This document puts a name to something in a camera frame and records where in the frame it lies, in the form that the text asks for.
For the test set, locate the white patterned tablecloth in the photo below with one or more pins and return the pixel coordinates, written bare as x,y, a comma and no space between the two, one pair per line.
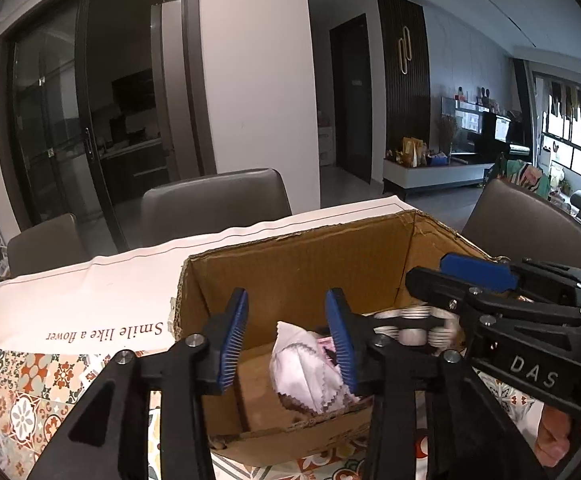
95,300

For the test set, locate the dark slatted wall panel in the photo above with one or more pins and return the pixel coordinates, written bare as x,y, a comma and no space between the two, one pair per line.
418,110

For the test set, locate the white zigzag edge cloth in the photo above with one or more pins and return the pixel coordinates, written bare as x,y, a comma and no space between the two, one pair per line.
303,365

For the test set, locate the dried flower bouquet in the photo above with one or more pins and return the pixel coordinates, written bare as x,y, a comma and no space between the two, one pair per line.
446,132

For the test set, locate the grey dining chair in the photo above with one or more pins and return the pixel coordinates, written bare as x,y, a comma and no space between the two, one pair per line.
45,245
525,225
215,205

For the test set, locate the green pink clothes pile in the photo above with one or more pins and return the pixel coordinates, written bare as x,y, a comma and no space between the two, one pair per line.
525,177

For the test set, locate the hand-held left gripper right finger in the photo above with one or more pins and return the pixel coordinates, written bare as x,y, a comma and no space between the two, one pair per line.
341,342

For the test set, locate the white storage boxes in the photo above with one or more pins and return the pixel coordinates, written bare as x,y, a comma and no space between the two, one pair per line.
326,145

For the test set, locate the dark wooden door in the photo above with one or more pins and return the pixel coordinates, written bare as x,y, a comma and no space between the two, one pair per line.
351,105

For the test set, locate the yellow paper bags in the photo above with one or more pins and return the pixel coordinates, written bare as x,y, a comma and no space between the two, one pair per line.
410,152

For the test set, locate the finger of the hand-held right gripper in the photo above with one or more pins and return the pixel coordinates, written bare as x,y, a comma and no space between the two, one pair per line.
475,271
445,290

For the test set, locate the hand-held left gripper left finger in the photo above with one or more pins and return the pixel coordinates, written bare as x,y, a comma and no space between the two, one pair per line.
233,342

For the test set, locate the pink cloth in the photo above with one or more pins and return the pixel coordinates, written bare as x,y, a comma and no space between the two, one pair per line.
326,345

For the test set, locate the gold wall ornament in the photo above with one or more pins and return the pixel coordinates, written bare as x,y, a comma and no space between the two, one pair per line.
403,52

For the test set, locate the silver refrigerator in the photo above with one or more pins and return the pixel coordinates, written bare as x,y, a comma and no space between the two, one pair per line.
173,90

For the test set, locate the large window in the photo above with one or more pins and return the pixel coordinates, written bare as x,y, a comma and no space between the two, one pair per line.
565,125

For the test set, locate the brown cardboard box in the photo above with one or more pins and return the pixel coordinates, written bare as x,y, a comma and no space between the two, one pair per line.
295,270

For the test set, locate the dark sliding glass door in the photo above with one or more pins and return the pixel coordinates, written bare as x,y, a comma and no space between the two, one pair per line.
55,135

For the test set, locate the white low media cabinet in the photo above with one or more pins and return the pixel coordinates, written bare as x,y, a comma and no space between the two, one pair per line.
435,175

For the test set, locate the person's right hand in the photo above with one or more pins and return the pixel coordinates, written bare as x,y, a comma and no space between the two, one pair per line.
555,440

